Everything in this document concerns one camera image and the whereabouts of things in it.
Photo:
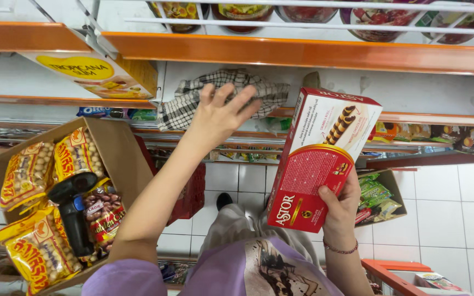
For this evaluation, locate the clear red peanut packet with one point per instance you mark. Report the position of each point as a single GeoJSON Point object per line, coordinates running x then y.
{"type": "Point", "coordinates": [105, 218]}

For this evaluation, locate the jar with green yellow label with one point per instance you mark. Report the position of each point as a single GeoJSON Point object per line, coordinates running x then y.
{"type": "Point", "coordinates": [241, 10]}

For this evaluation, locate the blue biscuit packet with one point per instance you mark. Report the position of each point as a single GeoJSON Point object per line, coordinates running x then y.
{"type": "Point", "coordinates": [94, 111]}

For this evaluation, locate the black shoe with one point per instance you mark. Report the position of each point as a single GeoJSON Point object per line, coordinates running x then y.
{"type": "Point", "coordinates": [224, 200]}

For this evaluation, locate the orange-edged low shelf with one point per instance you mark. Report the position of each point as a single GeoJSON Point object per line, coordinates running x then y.
{"type": "Point", "coordinates": [385, 273]}

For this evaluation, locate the black barcode scanner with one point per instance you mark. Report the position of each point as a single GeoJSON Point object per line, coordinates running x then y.
{"type": "Point", "coordinates": [72, 209]}

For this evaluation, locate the row of colourful snack packets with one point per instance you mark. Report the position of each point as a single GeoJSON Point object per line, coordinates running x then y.
{"type": "Point", "coordinates": [438, 135]}

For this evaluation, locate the jar with red contents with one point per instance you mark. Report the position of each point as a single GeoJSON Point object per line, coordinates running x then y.
{"type": "Point", "coordinates": [306, 13]}

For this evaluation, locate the red plastic basket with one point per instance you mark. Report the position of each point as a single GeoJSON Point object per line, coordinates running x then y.
{"type": "Point", "coordinates": [189, 193]}

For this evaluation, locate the person's left hand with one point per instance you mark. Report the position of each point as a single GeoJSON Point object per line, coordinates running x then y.
{"type": "Point", "coordinates": [216, 119]}

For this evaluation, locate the green wrapped packet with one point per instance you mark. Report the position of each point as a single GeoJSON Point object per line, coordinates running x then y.
{"type": "Point", "coordinates": [143, 114]}

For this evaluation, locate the small brown cardboard box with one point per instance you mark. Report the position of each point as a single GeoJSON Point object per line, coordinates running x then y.
{"type": "Point", "coordinates": [393, 185]}

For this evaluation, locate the black white checked cloth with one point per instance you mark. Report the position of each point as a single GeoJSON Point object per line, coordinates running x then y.
{"type": "Point", "coordinates": [187, 105]}

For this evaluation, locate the yellow white carton box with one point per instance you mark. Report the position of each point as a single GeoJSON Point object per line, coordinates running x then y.
{"type": "Point", "coordinates": [97, 76]}

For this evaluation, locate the person's right hand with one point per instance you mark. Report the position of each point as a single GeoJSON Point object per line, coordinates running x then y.
{"type": "Point", "coordinates": [342, 213]}

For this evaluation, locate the yellow peanut packet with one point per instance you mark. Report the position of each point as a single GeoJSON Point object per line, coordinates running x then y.
{"type": "Point", "coordinates": [27, 172]}
{"type": "Point", "coordinates": [35, 255]}
{"type": "Point", "coordinates": [76, 152]}

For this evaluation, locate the green snack packet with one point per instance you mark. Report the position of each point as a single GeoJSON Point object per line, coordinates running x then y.
{"type": "Point", "coordinates": [372, 192]}

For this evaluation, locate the grey trousers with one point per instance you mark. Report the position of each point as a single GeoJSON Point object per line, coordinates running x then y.
{"type": "Point", "coordinates": [237, 226]}

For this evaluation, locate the white colourful printed box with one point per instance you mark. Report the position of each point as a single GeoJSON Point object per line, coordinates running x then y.
{"type": "Point", "coordinates": [438, 283]}

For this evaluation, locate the jar with purple red label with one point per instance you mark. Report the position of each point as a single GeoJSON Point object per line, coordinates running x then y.
{"type": "Point", "coordinates": [379, 20]}

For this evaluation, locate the red wafer roll box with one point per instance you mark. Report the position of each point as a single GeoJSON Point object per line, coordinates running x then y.
{"type": "Point", "coordinates": [315, 164]}

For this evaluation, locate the purple printed shirt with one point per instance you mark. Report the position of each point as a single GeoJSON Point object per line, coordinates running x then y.
{"type": "Point", "coordinates": [220, 271]}

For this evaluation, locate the large brown cardboard box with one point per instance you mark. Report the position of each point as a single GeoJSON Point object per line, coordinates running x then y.
{"type": "Point", "coordinates": [121, 152]}

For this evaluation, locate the jar with green red label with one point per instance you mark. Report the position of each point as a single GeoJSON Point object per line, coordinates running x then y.
{"type": "Point", "coordinates": [453, 26]}

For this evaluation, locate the orange-edged white shelf board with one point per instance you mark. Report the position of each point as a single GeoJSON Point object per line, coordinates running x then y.
{"type": "Point", "coordinates": [27, 37]}
{"type": "Point", "coordinates": [303, 53]}

